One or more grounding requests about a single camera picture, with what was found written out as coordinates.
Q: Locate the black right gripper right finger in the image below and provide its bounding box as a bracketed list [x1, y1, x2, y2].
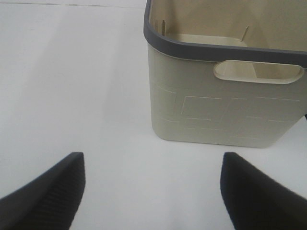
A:
[222, 152, 307, 230]

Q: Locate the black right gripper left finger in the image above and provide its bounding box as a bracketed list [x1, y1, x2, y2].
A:
[0, 152, 84, 230]

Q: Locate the beige plastic basket grey rim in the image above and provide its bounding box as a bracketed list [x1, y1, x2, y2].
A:
[143, 0, 307, 148]

